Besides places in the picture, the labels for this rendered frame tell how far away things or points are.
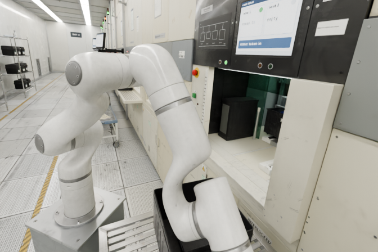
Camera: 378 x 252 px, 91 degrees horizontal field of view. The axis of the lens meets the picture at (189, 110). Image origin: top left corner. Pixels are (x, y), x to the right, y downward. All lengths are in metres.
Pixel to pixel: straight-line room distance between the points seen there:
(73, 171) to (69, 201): 0.14
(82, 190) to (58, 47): 13.66
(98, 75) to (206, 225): 0.41
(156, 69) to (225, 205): 0.32
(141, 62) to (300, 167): 0.54
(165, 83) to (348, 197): 0.57
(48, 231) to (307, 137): 0.99
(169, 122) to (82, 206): 0.68
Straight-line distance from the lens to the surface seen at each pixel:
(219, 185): 0.44
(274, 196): 0.78
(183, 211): 0.47
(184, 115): 0.38
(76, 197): 0.94
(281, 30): 0.76
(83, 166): 0.88
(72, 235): 0.97
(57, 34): 14.42
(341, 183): 0.69
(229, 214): 0.44
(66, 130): 0.74
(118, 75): 0.52
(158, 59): 0.40
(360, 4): 0.66
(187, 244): 0.86
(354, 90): 0.62
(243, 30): 0.90
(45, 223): 1.06
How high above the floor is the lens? 1.45
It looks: 16 degrees down
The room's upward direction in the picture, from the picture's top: 4 degrees clockwise
